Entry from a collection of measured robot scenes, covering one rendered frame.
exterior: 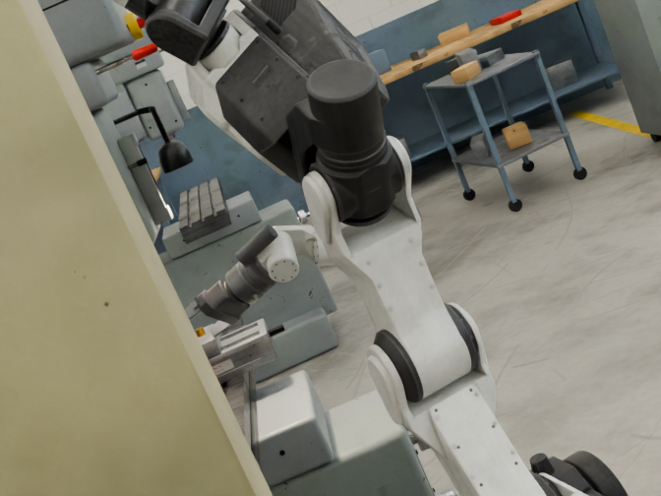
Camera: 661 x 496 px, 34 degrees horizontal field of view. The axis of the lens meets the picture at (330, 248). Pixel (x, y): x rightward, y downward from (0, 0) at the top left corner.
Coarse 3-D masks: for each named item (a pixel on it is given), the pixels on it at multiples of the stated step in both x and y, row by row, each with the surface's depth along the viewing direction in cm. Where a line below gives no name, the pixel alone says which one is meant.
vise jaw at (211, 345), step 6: (204, 336) 265; (210, 336) 262; (216, 336) 266; (204, 342) 259; (210, 342) 259; (216, 342) 259; (204, 348) 259; (210, 348) 259; (216, 348) 259; (210, 354) 259; (216, 354) 260
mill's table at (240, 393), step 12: (240, 324) 305; (252, 372) 279; (228, 384) 259; (240, 384) 255; (252, 384) 268; (228, 396) 250; (240, 396) 247; (252, 396) 259; (240, 408) 239; (252, 408) 249; (240, 420) 232; (252, 420) 241; (252, 432) 234; (252, 444) 227
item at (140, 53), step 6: (138, 48) 227; (144, 48) 226; (150, 48) 226; (156, 48) 227; (132, 54) 227; (138, 54) 226; (144, 54) 227; (120, 60) 227; (126, 60) 227; (138, 60) 227; (108, 66) 227; (114, 66) 227; (96, 72) 227; (102, 72) 227
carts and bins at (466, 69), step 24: (456, 72) 647; (480, 72) 655; (432, 96) 709; (504, 96) 721; (552, 96) 647; (480, 120) 639; (480, 144) 679; (504, 144) 696; (528, 144) 666; (456, 168) 720; (504, 168) 646; (528, 168) 732; (576, 168) 658
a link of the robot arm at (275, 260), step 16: (256, 240) 224; (272, 240) 224; (288, 240) 227; (240, 256) 225; (256, 256) 226; (272, 256) 223; (288, 256) 222; (256, 272) 226; (272, 272) 223; (288, 272) 223; (256, 288) 227
